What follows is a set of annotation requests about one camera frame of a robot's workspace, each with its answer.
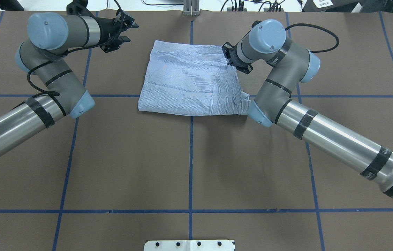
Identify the black box with label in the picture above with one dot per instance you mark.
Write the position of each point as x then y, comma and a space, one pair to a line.
323, 5

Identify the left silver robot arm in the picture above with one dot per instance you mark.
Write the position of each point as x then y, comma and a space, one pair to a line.
51, 37

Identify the blue striped button shirt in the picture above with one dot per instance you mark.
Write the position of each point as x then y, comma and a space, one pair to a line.
191, 80

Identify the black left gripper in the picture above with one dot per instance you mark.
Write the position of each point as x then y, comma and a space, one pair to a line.
106, 30

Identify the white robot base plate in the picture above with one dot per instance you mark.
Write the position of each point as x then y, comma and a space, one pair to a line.
190, 245

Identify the grey aluminium frame post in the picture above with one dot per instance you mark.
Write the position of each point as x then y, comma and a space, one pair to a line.
191, 7

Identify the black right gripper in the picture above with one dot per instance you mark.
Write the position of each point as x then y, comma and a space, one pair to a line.
233, 59

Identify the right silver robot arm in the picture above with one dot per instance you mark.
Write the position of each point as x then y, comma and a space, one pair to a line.
293, 64

